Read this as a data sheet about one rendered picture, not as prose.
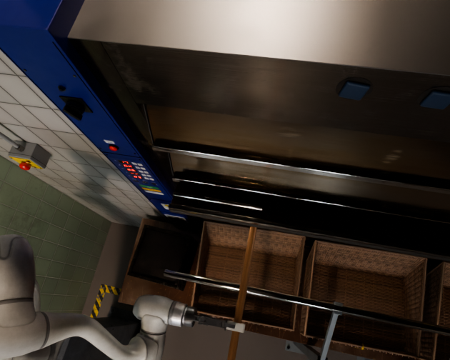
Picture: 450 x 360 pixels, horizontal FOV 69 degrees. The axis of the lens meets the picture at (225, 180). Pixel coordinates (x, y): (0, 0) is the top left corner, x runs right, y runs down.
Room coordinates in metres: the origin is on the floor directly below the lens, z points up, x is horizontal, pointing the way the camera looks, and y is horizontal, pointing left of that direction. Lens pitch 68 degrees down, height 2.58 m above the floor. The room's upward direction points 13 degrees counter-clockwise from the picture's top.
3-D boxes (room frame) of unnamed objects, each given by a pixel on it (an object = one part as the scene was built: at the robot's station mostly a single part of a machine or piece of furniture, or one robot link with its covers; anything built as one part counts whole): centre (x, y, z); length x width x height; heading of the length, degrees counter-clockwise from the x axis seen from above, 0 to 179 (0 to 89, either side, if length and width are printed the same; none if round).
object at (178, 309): (0.04, 0.30, 1.19); 0.09 x 0.06 x 0.09; 157
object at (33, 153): (0.75, 0.74, 1.46); 0.10 x 0.07 x 0.10; 66
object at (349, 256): (-0.07, -0.55, 0.72); 0.56 x 0.49 x 0.28; 68
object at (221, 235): (0.17, 0.00, 0.72); 0.56 x 0.49 x 0.28; 68
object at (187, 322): (0.01, 0.23, 1.19); 0.09 x 0.07 x 0.08; 67
